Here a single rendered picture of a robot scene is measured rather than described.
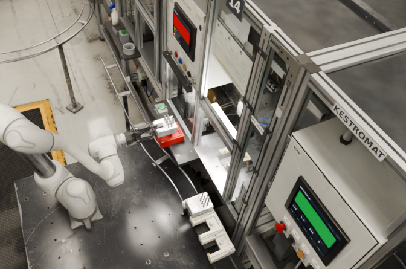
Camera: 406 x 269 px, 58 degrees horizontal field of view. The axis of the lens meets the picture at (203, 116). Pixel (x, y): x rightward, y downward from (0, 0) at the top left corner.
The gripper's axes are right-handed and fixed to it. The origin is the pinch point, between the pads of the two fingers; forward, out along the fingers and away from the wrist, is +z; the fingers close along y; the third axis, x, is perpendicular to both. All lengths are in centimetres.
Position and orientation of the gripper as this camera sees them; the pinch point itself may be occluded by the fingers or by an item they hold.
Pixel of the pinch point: (157, 129)
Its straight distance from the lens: 219.2
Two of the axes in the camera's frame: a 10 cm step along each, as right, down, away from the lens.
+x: -4.3, -6.9, 5.8
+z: 9.0, -2.8, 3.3
